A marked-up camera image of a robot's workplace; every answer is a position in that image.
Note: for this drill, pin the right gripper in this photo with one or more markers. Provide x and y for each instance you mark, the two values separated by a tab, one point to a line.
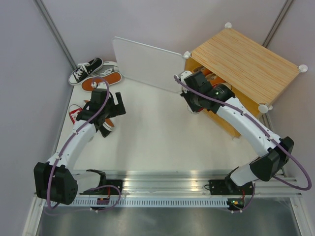
186	95

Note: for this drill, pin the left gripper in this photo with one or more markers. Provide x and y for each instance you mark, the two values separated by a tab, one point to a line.
118	109

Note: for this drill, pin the red sneaker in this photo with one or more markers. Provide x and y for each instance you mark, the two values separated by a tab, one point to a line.
220	92
73	112

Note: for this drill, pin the white cabinet door panel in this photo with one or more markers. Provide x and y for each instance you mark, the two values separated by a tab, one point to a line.
148	64

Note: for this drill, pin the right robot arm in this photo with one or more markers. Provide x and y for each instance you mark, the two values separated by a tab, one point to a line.
272	150

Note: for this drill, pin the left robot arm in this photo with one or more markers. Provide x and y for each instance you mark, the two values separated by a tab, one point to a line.
54	179

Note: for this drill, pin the wooden shoe cabinet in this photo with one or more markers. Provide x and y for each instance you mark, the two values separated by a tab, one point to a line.
257	75

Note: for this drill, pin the black sneaker on side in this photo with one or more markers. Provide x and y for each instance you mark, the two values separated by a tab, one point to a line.
106	128

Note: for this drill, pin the overturned grey sneaker orange sole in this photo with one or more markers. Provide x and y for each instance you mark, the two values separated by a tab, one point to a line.
111	79

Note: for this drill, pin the black sneaker white laces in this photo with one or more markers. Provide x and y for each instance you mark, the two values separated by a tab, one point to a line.
84	70

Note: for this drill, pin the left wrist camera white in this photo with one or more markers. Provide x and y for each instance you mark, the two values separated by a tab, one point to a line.
101	85

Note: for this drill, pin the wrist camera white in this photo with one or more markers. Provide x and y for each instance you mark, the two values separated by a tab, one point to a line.
101	85
181	77

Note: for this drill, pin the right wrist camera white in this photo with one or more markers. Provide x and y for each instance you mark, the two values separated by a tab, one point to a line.
181	77

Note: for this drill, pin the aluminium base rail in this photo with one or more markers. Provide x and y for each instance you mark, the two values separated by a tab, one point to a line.
187	184

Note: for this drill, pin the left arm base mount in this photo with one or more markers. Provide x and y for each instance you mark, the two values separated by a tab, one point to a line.
95	182

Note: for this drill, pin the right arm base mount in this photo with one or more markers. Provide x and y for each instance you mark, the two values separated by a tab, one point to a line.
219	186

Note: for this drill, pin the white slotted cable duct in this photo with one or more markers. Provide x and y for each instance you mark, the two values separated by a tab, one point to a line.
149	202

